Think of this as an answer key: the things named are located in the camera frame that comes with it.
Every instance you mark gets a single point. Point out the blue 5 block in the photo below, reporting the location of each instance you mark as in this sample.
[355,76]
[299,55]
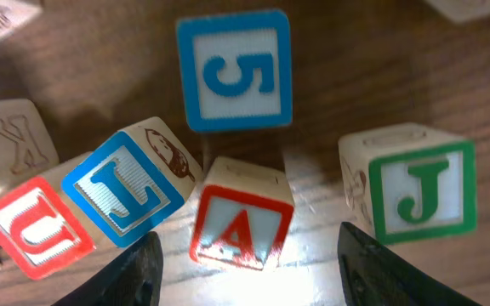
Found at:
[236,71]

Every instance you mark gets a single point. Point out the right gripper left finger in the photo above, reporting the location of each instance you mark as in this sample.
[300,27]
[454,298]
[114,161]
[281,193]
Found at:
[133,278]

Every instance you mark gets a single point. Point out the yellow block beside B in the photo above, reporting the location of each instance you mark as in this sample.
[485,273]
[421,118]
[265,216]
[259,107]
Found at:
[26,148]

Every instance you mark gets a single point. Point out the red A block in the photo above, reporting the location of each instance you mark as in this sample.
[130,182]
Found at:
[243,216]

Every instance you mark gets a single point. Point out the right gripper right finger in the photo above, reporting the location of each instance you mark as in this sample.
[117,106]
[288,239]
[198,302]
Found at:
[372,274]

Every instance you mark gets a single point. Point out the green J block right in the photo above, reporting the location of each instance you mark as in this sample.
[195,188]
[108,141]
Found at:
[409,182]

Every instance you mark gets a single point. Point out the blue T block right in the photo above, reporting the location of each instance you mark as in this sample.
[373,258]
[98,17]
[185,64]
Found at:
[134,181]

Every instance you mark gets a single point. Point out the red U block right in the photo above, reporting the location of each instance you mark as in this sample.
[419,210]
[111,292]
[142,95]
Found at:
[41,228]

